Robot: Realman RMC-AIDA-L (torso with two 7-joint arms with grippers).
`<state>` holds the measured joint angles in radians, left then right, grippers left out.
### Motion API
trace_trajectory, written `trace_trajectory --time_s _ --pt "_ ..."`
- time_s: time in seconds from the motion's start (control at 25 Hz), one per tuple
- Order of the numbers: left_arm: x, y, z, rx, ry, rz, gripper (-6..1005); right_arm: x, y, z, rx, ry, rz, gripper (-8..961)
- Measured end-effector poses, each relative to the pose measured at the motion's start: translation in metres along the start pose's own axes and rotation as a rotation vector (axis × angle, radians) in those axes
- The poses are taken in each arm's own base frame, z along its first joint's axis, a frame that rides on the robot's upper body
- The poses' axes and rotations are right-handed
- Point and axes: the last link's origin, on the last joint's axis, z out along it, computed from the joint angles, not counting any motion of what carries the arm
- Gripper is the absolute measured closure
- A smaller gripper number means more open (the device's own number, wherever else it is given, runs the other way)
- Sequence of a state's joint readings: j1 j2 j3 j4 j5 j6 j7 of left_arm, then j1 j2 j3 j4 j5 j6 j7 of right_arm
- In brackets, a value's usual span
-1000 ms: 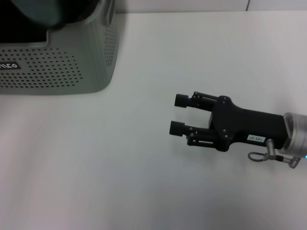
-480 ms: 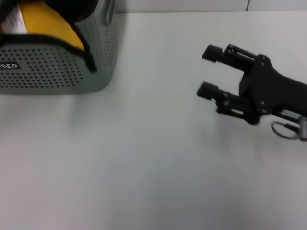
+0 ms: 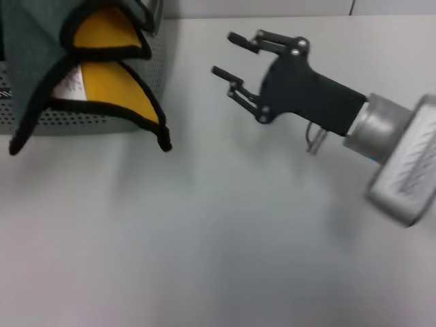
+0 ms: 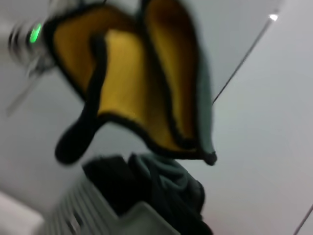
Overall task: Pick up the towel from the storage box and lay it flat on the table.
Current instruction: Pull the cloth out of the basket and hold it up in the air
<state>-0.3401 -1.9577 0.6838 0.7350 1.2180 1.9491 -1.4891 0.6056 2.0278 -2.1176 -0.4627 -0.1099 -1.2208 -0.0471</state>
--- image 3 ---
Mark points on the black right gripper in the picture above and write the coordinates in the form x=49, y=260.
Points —
x=299, y=88

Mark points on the green yellow towel black edge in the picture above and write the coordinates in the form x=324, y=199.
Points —
x=30, y=51

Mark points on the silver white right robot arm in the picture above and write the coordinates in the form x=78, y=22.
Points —
x=378, y=129

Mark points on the grey perforated plastic storage box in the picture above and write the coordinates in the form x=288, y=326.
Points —
x=155, y=68

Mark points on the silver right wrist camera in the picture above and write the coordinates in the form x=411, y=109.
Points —
x=408, y=163

